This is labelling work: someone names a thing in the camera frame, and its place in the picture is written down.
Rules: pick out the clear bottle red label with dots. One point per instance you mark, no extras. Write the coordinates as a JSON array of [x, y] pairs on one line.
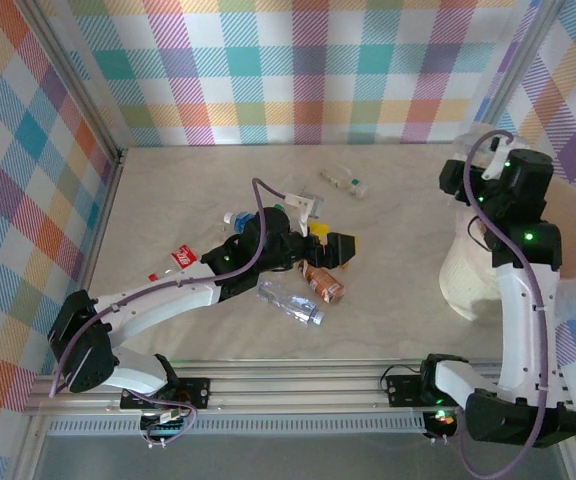
[[183, 257]]

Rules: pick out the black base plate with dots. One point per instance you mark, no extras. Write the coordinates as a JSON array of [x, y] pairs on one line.
[[198, 392], [403, 392]]

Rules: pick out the right aluminium frame post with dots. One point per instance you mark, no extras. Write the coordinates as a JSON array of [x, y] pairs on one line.
[[510, 75]]

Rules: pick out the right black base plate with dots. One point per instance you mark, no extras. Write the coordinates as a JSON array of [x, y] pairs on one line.
[[403, 392]]

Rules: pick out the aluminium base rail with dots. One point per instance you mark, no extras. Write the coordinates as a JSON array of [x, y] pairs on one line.
[[293, 385]]

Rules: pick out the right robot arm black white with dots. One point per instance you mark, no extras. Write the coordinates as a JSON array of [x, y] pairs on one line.
[[523, 325]]

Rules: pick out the left aluminium frame post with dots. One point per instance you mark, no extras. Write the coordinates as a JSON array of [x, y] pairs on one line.
[[82, 90]]

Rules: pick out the slender clear plastic bottle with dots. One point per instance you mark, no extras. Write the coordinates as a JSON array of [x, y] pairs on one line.
[[468, 142]]

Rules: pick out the left aluminium side rail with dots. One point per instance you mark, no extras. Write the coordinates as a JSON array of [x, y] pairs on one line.
[[109, 200]]

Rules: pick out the large clear plastic bottle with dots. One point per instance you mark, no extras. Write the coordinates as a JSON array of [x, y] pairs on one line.
[[288, 301]]

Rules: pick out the aluminium frame post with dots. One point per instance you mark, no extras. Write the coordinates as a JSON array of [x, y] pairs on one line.
[[510, 75], [82, 90]]

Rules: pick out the beige plastic bin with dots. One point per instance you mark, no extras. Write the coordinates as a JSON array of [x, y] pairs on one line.
[[468, 280]]

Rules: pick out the brown label bottle white cap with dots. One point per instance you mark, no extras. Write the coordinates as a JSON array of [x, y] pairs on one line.
[[325, 285]]

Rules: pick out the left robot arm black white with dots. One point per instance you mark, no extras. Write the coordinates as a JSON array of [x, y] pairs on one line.
[[168, 300]]

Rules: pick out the small clear bottle green cap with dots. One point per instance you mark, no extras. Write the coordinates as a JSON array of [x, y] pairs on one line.
[[353, 187]]

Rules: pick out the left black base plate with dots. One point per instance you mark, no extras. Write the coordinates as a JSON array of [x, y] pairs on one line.
[[198, 392]]

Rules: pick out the clear bottle blue label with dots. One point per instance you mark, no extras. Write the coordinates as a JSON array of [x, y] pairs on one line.
[[240, 220]]

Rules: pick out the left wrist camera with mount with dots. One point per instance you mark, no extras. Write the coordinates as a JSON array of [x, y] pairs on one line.
[[300, 201]]

